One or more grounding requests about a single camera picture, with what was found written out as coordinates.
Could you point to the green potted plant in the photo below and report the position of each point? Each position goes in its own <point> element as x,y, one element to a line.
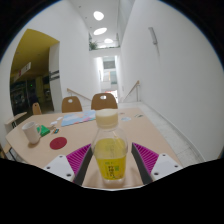
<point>93,45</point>

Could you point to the wooden chair with metal legs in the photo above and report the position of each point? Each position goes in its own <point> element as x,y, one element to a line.
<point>7,150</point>

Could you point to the hanging white and red sign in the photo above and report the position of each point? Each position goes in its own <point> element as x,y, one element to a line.
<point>22,71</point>

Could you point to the small plain wooden chair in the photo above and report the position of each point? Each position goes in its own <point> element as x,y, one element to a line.
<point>36,109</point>

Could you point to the white ceramic mug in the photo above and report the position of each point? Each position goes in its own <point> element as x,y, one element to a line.
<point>30,132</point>

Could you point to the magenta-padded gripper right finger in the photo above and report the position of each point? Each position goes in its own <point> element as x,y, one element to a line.
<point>166,165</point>

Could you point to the pastel printed flat mat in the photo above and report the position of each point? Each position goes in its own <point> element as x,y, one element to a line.
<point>78,118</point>

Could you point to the dark wall sign plate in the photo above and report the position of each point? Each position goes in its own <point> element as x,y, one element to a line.
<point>55,75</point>

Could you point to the green book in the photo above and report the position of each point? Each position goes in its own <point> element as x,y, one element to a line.
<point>45,130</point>

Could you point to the clear bottle with yellow drink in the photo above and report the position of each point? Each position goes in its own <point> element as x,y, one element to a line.
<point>110,156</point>

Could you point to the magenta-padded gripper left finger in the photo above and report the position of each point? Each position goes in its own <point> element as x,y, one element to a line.
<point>56,166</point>

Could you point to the wooden stair handrail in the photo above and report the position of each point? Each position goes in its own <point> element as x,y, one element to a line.
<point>132,88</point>
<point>78,94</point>

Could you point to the wooden chair with round hole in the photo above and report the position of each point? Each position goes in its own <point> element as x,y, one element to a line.
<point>104,103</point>
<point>71,106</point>

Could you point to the group of round ceiling lights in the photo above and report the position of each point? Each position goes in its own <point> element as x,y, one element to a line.
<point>100,31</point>

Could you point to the small wooden side table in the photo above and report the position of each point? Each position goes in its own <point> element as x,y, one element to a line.
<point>15,118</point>

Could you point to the dark shop shelf unit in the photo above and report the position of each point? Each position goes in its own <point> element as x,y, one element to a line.
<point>20,96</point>

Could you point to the flat round red coaster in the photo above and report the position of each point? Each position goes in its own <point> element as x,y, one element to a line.
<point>58,143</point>

